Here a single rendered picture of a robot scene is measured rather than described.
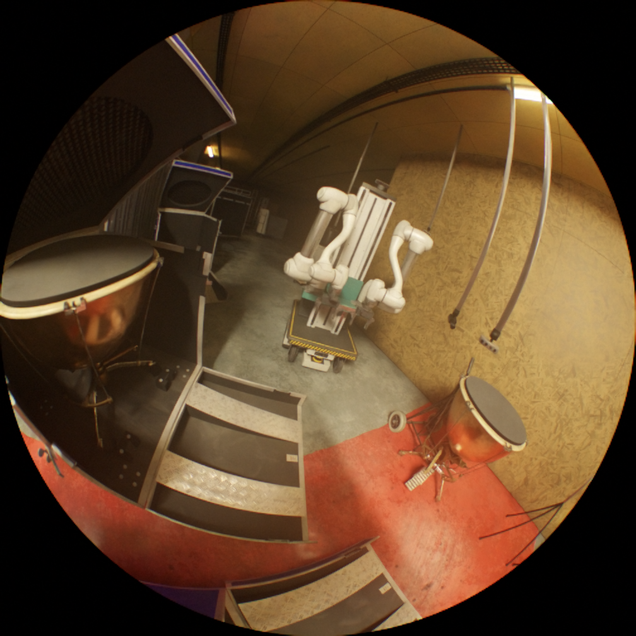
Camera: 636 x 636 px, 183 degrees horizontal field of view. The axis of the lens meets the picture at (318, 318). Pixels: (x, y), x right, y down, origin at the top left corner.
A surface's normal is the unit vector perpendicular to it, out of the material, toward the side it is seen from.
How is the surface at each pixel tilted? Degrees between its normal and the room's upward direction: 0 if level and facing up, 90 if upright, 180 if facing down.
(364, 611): 2
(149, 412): 0
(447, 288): 90
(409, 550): 0
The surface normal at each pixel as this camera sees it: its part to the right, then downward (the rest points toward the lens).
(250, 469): 0.36, -0.84
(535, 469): -0.84, -0.08
